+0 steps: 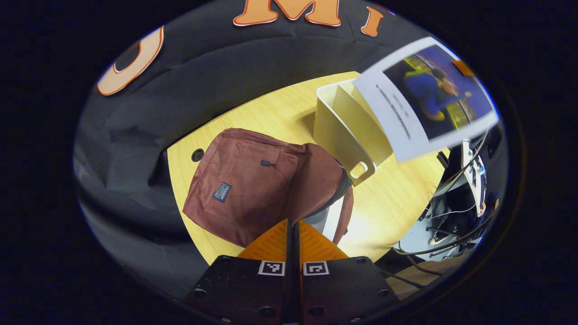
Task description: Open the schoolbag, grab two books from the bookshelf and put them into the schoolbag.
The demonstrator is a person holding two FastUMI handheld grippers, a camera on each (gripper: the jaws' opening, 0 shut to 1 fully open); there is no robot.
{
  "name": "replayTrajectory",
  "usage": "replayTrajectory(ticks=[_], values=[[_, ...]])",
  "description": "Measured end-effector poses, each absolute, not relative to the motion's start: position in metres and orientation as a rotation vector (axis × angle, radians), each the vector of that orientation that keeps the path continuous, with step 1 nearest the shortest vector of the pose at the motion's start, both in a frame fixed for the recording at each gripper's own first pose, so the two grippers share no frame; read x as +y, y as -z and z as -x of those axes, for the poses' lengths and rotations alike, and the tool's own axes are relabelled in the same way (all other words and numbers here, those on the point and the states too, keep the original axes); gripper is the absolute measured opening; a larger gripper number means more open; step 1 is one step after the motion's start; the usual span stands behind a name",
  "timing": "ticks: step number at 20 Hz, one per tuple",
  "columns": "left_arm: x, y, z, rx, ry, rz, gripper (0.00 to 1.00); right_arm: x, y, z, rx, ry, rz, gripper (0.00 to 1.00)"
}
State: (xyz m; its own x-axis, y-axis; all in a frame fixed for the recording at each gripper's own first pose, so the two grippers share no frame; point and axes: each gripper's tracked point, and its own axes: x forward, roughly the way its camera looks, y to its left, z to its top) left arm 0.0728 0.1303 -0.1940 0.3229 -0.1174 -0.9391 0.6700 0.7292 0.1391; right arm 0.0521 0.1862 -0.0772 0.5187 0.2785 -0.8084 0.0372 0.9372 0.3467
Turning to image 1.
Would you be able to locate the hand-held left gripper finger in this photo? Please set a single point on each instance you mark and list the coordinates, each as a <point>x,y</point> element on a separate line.
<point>297,253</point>
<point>289,253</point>

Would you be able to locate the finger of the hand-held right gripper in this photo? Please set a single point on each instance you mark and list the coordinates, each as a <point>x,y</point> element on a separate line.
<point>463,67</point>

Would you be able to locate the blue night city book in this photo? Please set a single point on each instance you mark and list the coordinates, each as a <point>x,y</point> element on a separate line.
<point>429,95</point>

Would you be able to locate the maroon schoolbag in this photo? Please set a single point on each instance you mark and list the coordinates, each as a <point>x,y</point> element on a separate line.
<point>248,189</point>

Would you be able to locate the white plastic bookshelf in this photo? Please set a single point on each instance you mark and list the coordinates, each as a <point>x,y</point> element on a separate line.
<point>334,131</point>

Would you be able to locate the white electronics board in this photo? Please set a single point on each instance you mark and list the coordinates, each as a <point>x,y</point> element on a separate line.
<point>475,176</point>

